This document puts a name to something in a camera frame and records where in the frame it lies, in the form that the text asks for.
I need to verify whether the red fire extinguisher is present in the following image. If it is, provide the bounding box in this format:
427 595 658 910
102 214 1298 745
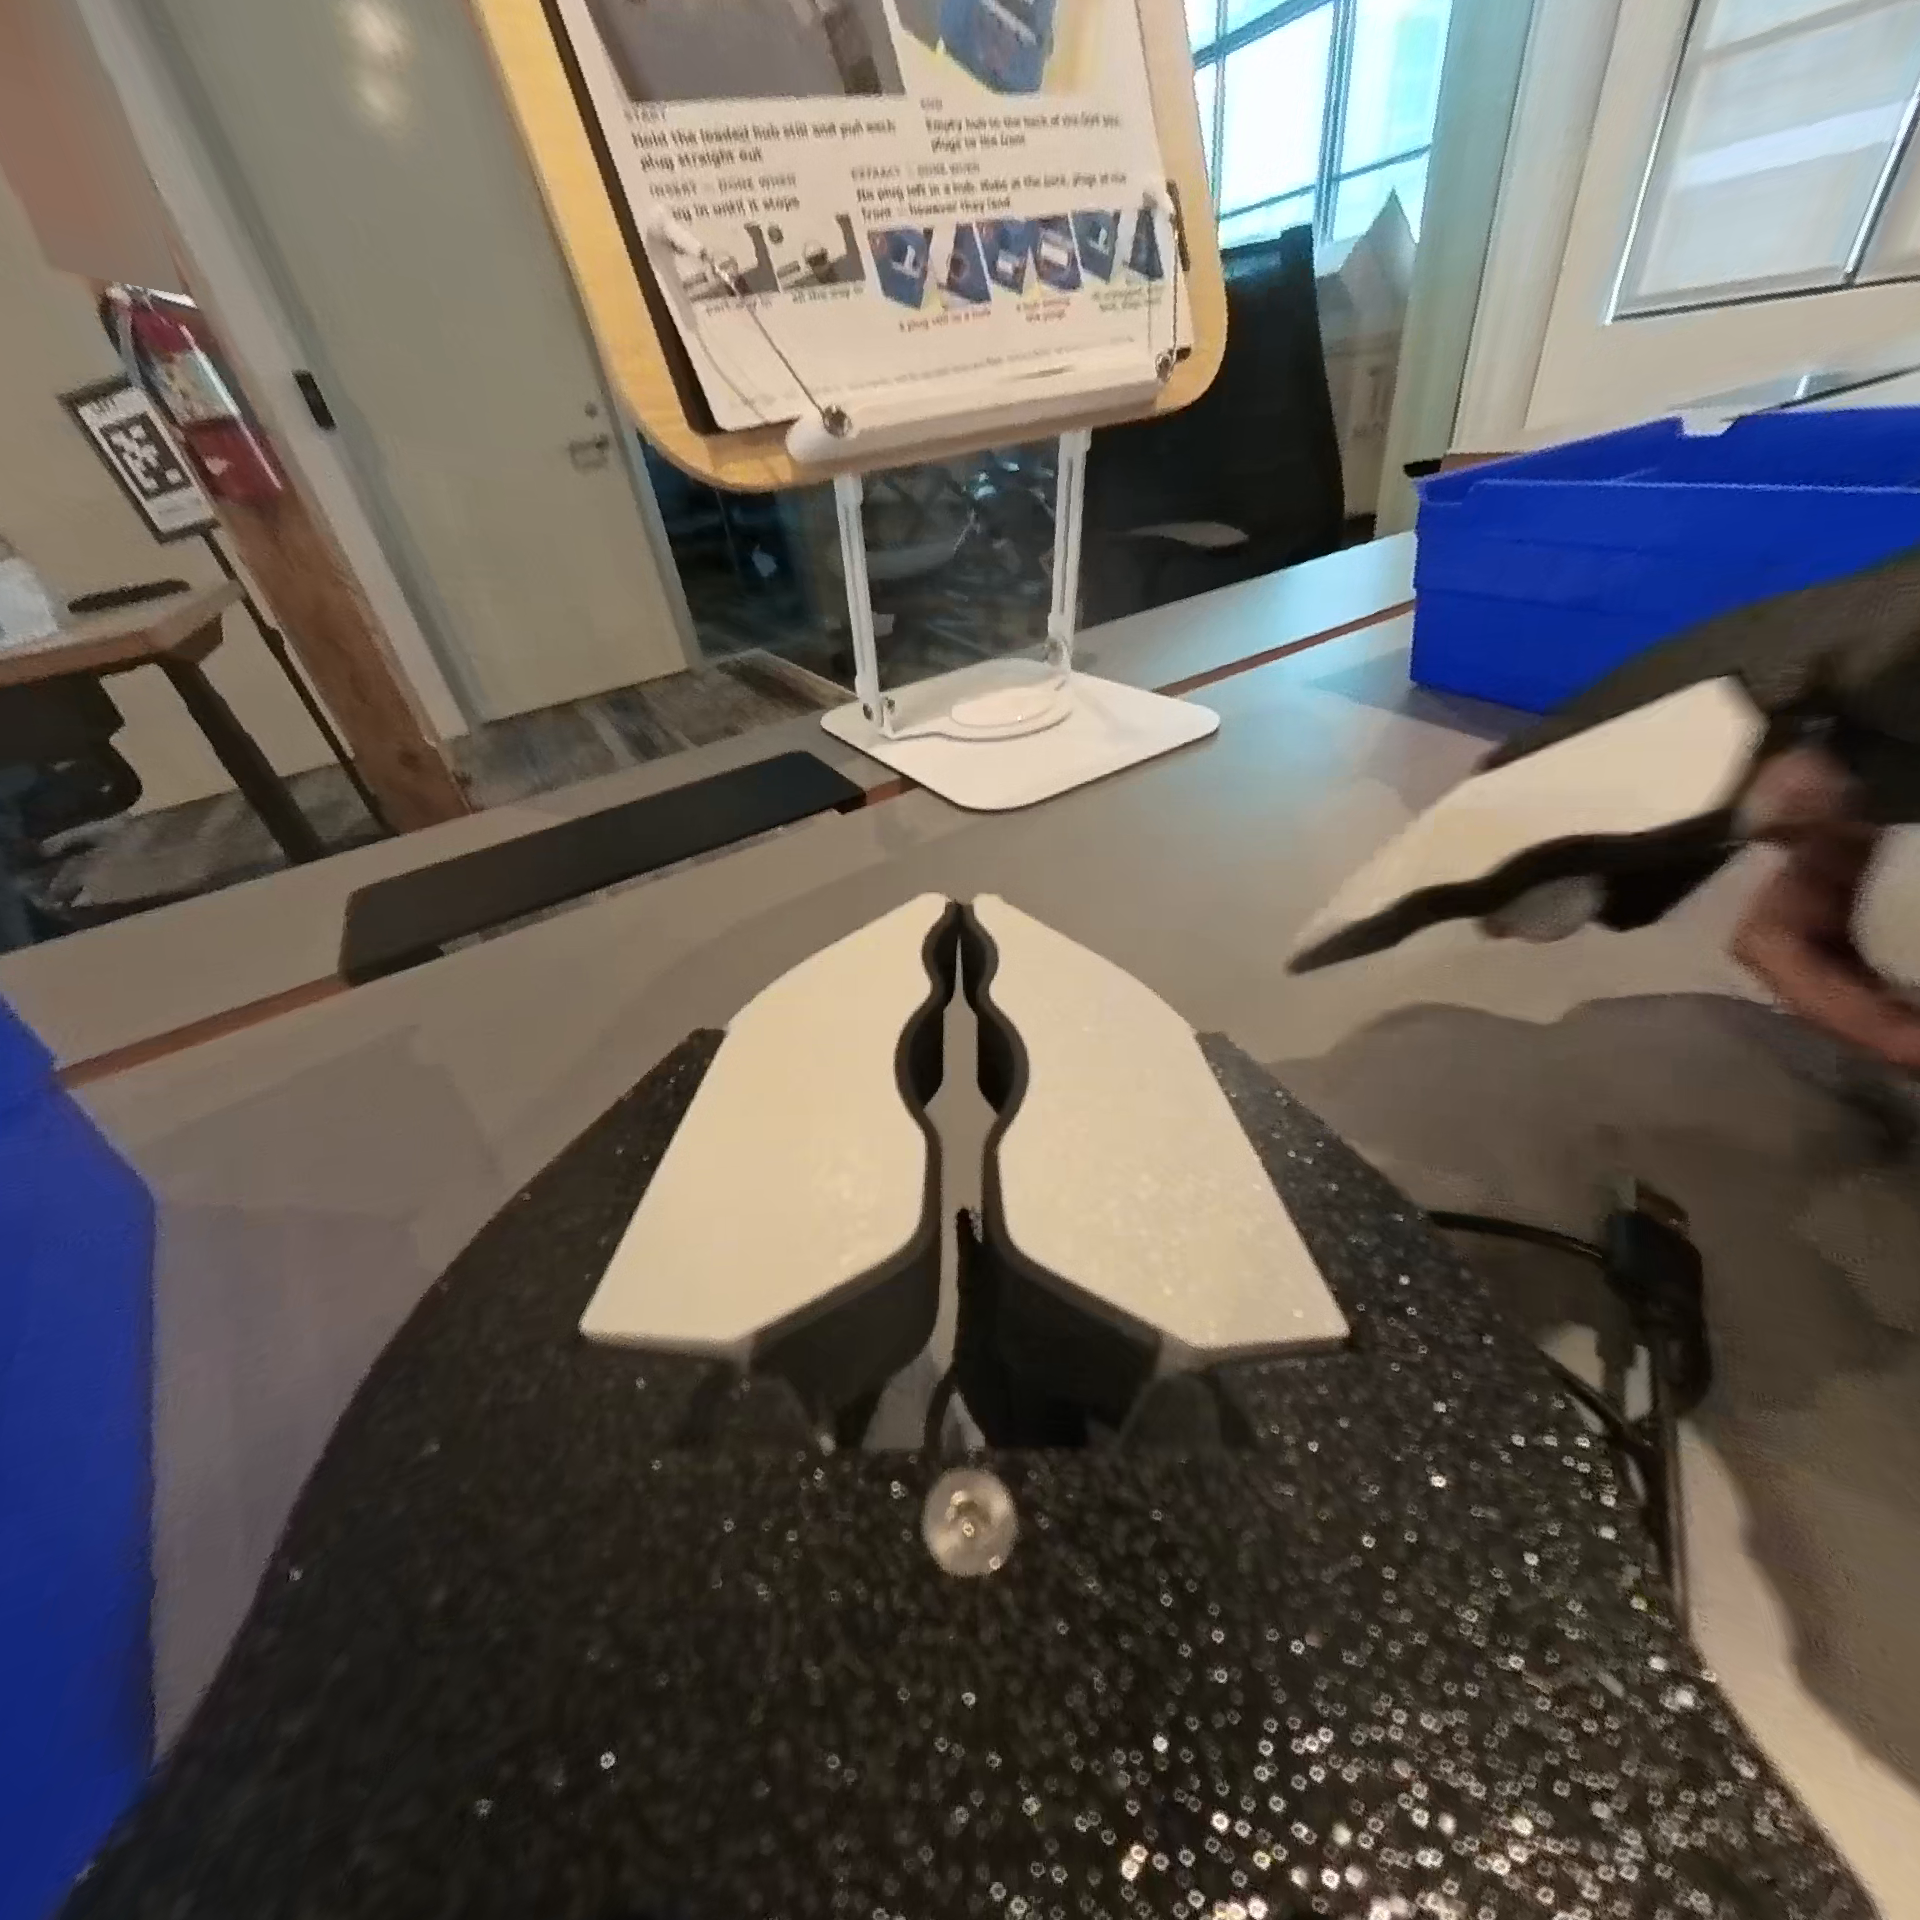
99 286 290 507

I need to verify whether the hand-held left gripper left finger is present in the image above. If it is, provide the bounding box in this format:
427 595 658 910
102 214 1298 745
579 894 964 1445

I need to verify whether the cardboard box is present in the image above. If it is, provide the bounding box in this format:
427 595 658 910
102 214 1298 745
1316 187 1421 520

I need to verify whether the black desk pad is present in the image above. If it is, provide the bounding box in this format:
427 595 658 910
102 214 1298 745
340 750 869 988

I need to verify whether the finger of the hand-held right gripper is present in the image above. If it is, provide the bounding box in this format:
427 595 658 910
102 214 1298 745
1286 679 1775 976

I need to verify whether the wooden board with instruction sheet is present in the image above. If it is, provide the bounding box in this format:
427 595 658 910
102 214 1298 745
478 0 1231 491

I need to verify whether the white board stand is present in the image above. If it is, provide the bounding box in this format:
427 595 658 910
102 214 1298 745
820 427 1220 815

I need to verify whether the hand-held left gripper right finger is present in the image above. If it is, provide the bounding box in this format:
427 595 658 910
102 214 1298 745
959 894 1354 1452

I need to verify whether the black and white tag sign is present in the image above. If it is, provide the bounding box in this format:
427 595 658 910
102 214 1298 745
59 382 215 544

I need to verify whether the black office chair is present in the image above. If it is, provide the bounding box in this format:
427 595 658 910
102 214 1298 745
1223 223 1355 559
0 681 145 916

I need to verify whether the dark grey usb hub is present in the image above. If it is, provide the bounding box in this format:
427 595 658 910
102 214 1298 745
1602 1180 1713 1415

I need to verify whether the blue plastic bin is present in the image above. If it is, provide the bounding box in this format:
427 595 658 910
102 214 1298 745
1407 416 1920 715
0 996 159 1800

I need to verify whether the wooden side table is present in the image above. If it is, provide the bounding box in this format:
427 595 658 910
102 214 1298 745
0 576 329 869

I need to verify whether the person's right hand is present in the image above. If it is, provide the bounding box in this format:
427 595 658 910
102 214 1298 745
1725 743 1920 1069

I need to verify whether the grey door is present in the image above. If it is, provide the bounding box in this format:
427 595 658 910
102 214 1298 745
151 0 706 724

